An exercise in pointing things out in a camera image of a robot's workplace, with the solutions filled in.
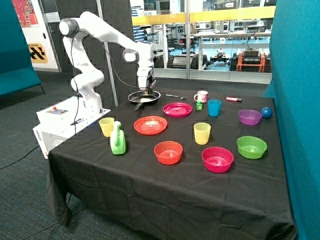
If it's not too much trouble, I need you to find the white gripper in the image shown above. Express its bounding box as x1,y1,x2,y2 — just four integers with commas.
137,66,156,95

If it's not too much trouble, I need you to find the yellow toy corn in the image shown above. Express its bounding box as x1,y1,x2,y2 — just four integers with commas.
140,98,153,103

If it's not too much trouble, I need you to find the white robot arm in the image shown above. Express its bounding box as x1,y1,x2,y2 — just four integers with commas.
59,11,156,113

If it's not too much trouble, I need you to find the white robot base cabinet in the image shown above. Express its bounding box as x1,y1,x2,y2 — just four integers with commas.
33,96,110,159

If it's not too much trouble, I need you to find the black frying pan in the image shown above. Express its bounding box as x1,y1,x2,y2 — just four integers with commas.
127,90,161,111

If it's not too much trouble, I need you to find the magenta plastic plate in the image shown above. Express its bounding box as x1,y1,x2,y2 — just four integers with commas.
162,102,193,118

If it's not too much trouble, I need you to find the metal spoon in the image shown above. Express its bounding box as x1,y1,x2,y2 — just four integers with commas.
165,94,187,100

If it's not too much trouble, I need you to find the orange plastic plate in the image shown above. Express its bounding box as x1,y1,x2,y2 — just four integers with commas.
133,116,168,135

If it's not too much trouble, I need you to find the green letter block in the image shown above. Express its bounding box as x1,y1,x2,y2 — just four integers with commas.
196,100,203,111

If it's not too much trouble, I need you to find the pink white mug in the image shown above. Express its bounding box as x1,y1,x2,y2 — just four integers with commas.
193,90,209,103

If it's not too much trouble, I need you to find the yellow cup near robot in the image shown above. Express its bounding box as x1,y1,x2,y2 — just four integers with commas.
99,117,115,138

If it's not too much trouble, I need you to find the green toy watering can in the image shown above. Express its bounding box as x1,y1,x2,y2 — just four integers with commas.
110,121,126,155

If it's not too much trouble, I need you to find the orange plastic bowl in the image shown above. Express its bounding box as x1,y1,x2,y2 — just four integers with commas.
153,141,183,165

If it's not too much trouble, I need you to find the yellow cup centre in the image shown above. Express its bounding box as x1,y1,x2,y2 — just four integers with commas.
193,122,211,145

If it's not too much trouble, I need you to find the blue plastic cup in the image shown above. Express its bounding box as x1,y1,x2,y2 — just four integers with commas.
207,99,222,117

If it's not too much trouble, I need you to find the black tablecloth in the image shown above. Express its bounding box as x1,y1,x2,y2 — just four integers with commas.
47,88,298,240

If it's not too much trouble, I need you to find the pink highlighter marker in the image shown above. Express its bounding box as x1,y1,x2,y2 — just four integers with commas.
226,96,242,102

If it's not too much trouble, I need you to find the magenta plastic bowl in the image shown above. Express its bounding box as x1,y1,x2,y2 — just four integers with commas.
201,146,234,173

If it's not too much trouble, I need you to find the purple plastic bowl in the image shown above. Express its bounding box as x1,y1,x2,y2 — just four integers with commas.
238,109,262,126

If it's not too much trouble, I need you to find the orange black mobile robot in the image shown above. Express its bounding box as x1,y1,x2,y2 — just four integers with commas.
229,48,272,73

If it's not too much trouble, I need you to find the green plastic bowl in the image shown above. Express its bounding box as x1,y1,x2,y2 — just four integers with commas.
236,136,268,160

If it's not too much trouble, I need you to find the yellow black warning sign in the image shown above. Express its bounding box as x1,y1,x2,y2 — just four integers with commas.
28,43,48,64

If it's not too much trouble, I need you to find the blue ball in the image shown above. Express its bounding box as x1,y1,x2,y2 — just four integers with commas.
260,107,273,119

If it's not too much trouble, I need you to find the teal sofa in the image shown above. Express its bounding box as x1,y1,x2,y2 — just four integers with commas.
0,0,42,97

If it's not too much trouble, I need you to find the red poster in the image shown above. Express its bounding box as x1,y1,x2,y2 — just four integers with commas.
12,0,40,28

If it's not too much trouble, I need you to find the teal partition panel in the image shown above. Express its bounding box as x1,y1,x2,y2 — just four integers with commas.
264,0,320,240

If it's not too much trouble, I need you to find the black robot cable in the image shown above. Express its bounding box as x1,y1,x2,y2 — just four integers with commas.
69,29,140,136

